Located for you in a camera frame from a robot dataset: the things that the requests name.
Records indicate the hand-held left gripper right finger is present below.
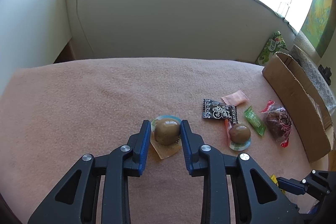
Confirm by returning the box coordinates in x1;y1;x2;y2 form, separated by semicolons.
180;120;302;224

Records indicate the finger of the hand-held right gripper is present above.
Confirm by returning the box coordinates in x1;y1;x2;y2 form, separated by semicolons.
276;169;332;199

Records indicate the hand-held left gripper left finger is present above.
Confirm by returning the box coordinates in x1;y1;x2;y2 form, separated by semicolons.
28;120;152;224

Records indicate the yellow snack packet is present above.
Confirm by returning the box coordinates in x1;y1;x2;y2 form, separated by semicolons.
270;174;286;194

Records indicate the packaged braised egg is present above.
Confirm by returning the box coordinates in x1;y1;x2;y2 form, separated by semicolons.
150;114;183;160
224;119;252;151

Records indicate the brown cardboard box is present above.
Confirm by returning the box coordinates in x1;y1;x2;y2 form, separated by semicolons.
262;52;334;164

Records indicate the black white-print candy packet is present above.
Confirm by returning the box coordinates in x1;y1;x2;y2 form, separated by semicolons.
202;99;238;125

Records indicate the red-wrapped dark snack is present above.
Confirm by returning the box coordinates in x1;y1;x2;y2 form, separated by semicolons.
259;100;293;148

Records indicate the pink candy packet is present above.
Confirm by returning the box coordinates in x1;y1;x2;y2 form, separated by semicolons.
221;91;249;106

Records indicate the green candy packet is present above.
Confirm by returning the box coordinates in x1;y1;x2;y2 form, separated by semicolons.
244;106;266;136

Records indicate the white lace cloth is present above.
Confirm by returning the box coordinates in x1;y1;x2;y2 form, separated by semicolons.
289;30;336;111

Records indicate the small dark figurine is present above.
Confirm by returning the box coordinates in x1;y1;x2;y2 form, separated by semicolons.
318;64;332;80

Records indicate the green patterned bag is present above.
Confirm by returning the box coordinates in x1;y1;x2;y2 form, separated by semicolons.
256;31;289;65

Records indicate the white cabinet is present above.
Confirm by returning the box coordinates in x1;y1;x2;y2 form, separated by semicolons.
0;0;72;77

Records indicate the yellow green wall poster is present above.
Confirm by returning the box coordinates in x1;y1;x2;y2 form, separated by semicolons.
299;0;336;59

